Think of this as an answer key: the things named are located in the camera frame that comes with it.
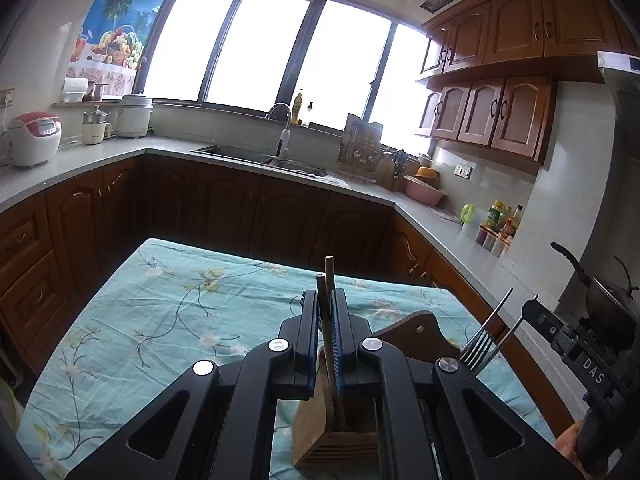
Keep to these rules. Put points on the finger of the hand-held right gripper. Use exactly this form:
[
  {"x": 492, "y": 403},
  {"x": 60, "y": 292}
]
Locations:
[{"x": 540, "y": 317}]

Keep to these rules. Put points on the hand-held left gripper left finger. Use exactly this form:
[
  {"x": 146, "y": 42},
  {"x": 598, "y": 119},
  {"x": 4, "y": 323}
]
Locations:
[{"x": 310, "y": 330}]

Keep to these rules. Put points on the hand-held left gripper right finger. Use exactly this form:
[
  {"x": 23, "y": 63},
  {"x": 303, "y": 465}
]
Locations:
[{"x": 342, "y": 340}]

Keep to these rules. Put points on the silver metal fork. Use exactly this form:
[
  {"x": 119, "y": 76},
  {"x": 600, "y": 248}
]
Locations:
[{"x": 475, "y": 347}]

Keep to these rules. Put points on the wooden utensil holder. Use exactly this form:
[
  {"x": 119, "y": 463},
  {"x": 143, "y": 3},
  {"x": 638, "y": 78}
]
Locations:
[{"x": 340, "y": 447}]

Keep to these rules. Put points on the person's right hand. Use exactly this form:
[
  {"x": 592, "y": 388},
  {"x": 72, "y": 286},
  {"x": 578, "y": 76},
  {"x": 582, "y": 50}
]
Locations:
[{"x": 567, "y": 442}]

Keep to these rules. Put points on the black wok with lid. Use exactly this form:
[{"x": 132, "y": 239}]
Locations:
[{"x": 610, "y": 300}]

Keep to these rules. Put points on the set of spice jars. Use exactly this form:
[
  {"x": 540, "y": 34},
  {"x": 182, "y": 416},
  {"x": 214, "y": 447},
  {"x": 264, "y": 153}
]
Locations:
[{"x": 492, "y": 244}]

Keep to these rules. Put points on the red label sauce bottle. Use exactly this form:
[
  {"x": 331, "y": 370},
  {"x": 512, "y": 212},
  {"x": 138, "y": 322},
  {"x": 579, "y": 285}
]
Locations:
[{"x": 507, "y": 229}]

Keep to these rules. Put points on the green yellow condiment bottle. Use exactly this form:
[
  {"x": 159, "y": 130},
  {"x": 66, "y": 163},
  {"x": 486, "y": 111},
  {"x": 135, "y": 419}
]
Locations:
[{"x": 494, "y": 214}]

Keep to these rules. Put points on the green cup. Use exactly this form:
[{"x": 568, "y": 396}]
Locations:
[{"x": 467, "y": 212}]

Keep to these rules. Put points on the teal floral tablecloth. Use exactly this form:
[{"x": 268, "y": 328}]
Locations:
[{"x": 175, "y": 320}]

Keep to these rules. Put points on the wooden base cabinets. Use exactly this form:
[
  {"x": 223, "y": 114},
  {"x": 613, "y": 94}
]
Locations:
[{"x": 225, "y": 210}]

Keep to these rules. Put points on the pink plastic basin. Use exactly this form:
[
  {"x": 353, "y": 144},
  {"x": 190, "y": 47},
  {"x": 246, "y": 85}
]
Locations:
[{"x": 424, "y": 191}]

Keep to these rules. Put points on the orange bowl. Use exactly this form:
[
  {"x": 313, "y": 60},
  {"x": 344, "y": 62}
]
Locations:
[{"x": 427, "y": 174}]

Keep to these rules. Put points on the wooden dish rack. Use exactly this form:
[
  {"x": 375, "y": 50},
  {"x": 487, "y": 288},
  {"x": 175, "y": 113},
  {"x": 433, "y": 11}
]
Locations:
[{"x": 360, "y": 147}]

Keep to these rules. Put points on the chrome kitchen faucet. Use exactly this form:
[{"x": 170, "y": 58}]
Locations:
[{"x": 284, "y": 135}]

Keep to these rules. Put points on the steel kitchen sink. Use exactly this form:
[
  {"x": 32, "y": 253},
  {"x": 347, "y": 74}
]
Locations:
[{"x": 225, "y": 152}]

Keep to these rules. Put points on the wooden upper cabinets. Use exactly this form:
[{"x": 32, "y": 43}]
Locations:
[{"x": 500, "y": 110}]

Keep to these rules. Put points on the clear bottle with dark cap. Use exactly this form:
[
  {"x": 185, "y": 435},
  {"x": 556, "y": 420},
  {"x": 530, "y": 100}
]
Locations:
[{"x": 310, "y": 112}]

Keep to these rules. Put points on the yellow oil bottle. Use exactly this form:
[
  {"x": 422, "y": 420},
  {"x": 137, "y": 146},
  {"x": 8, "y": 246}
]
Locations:
[{"x": 298, "y": 107}]

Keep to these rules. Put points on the grey range hood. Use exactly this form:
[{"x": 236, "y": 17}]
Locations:
[{"x": 625, "y": 100}]

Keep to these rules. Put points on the grey kitchen countertop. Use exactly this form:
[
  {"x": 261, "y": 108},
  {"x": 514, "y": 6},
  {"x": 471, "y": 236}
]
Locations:
[{"x": 100, "y": 152}]

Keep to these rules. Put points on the large white electric cooker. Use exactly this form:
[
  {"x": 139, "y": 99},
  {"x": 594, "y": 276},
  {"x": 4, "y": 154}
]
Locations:
[{"x": 134, "y": 115}]

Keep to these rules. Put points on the large kitchen window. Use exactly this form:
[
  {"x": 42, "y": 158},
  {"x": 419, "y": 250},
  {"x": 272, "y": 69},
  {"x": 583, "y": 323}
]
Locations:
[{"x": 260, "y": 50}]

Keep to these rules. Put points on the small white glass-lid cooker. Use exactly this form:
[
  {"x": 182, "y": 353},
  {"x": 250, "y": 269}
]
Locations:
[{"x": 95, "y": 127}]

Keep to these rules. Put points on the ceiling vent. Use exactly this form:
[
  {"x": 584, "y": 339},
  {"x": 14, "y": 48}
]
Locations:
[{"x": 434, "y": 1}]

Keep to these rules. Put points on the red and white rice cooker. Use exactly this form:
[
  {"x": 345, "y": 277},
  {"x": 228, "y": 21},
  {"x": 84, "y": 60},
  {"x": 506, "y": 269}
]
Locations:
[{"x": 32, "y": 137}]

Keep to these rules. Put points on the tropical fruit print blind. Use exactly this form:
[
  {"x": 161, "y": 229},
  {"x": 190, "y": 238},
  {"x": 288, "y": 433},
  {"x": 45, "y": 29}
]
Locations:
[{"x": 115, "y": 10}]

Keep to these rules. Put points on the white wall switch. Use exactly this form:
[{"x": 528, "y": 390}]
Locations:
[{"x": 463, "y": 170}]

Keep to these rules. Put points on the wall power socket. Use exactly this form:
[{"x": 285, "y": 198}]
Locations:
[{"x": 6, "y": 95}]

